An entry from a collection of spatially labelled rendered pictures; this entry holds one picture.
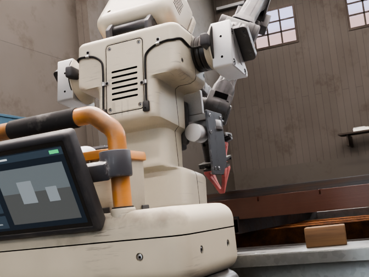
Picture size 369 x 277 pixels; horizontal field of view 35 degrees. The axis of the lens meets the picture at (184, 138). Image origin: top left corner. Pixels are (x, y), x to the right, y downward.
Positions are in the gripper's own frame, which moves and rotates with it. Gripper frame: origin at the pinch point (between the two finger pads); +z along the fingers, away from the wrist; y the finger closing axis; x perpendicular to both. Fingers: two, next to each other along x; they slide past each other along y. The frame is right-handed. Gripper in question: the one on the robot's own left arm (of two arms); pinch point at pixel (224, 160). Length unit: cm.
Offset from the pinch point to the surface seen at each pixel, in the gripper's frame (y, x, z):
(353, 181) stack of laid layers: -48, 38, 25
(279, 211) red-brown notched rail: -27, 43, 26
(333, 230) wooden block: -42, 54, 35
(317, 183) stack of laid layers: -39, 38, 22
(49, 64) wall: 333, -390, -264
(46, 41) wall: 326, -388, -293
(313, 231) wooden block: -37, 55, 34
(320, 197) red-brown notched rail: -39, 43, 27
